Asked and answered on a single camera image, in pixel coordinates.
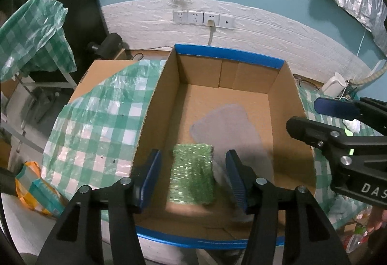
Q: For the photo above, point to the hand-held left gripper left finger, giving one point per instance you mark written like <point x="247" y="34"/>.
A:
<point x="149" y="176"/>

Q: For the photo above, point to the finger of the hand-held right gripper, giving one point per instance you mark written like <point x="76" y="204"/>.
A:
<point x="332" y="106"/>
<point x="308" y="129"/>

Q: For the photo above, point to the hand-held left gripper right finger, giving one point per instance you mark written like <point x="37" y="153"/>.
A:
<point x="234" y="176"/>

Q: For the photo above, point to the green glitter scouring sponge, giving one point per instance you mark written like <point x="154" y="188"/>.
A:
<point x="192" y="174"/>

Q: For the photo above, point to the grey transparent plastic bag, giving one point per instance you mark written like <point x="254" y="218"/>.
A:
<point x="226" y="129"/>

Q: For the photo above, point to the blue-edged cardboard box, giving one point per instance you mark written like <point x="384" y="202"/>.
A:
<point x="193" y="102"/>

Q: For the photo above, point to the person's right hand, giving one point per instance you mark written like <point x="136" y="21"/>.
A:
<point x="375" y="219"/>

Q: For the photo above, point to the white electric kettle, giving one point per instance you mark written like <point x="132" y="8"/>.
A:
<point x="332" y="83"/>

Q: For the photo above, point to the crumpled white tissue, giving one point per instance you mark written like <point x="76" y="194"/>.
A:
<point x="352" y="125"/>

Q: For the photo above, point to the pile of plastic packaging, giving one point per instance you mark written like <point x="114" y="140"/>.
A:
<point x="355" y="234"/>

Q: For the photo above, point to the patterned tube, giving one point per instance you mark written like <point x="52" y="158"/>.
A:
<point x="373" y="73"/>

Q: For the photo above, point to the green checkered plastic tablecloth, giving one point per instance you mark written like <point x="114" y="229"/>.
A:
<point x="99" y="120"/>

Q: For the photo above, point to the orange and teal bag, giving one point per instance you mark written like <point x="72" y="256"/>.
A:
<point x="33" y="189"/>

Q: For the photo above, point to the black handheld device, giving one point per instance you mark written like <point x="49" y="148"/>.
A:
<point x="107" y="43"/>

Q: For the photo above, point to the green checkered side table cover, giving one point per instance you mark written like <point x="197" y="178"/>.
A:
<point x="33" y="38"/>

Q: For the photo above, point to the white wall socket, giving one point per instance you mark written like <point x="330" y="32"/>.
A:
<point x="195" y="17"/>
<point x="180" y="16"/>
<point x="211" y="18"/>
<point x="227" y="21"/>

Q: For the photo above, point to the metal side table frame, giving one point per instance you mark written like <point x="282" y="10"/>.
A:
<point x="42" y="83"/>

